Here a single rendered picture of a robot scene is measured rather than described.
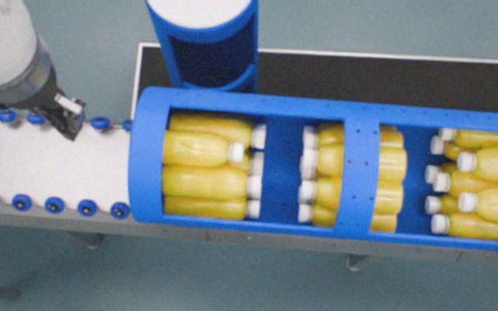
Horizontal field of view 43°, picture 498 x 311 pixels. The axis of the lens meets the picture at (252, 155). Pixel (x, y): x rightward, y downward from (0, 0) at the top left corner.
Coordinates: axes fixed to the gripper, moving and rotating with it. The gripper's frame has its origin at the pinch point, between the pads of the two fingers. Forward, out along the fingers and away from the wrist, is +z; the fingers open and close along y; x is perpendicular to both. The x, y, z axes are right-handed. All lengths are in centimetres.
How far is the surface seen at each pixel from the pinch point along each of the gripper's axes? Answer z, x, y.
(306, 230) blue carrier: 38, -6, -38
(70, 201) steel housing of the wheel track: 57, 7, 15
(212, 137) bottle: 32.1, -14.7, -13.8
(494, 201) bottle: 37, -26, -70
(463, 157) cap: 37, -32, -61
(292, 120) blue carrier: 47, -29, -26
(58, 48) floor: 149, -53, 83
